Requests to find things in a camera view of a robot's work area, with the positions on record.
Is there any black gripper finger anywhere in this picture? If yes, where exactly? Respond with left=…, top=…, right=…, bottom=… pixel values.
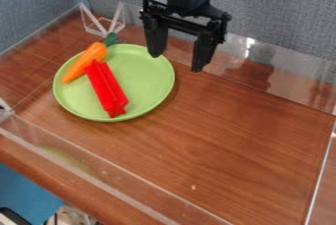
left=144, top=19, right=168, bottom=58
left=192, top=32, right=217, bottom=72

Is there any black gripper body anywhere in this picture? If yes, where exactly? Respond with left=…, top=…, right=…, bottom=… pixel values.
left=140, top=0, right=232, bottom=43

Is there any red plastic clip object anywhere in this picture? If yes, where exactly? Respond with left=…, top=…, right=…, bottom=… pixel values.
left=85, top=61, right=128, bottom=118

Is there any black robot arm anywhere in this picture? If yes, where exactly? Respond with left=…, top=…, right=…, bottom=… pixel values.
left=139, top=0, right=232, bottom=72

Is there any green round plate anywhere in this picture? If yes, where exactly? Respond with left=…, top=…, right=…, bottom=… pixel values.
left=52, top=44, right=176, bottom=122

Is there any orange toy carrot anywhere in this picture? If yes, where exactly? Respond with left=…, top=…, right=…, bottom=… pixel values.
left=61, top=32, right=120, bottom=84

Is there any clear acrylic enclosure wall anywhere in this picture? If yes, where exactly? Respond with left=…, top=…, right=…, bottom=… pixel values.
left=0, top=9, right=336, bottom=225

